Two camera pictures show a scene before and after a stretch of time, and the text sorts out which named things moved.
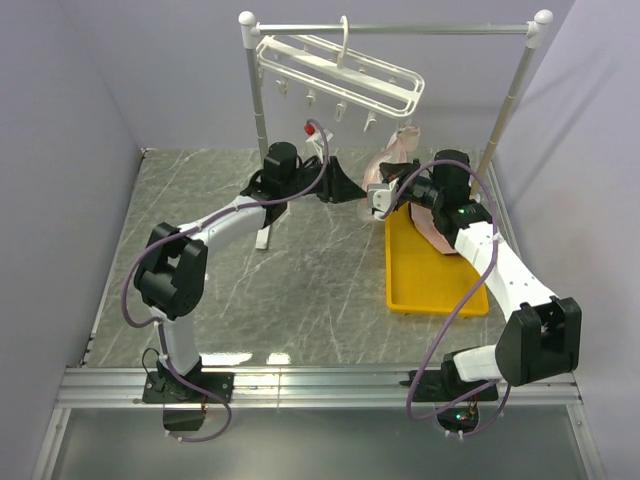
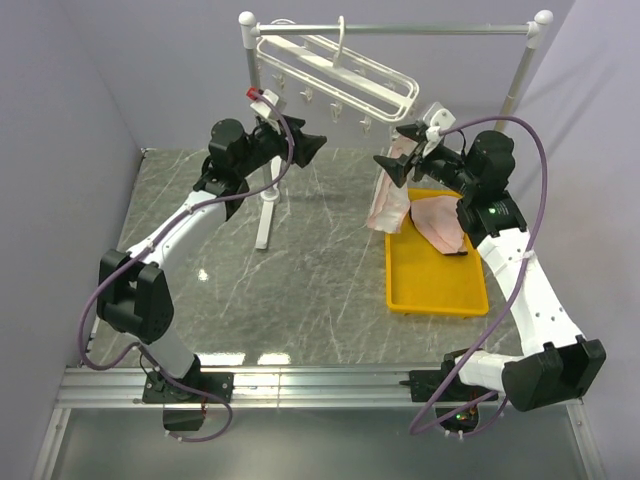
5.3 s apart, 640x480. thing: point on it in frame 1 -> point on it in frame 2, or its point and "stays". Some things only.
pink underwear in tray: [424, 221] stays
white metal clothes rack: [531, 30] stays
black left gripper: [336, 187] -> [305, 145]
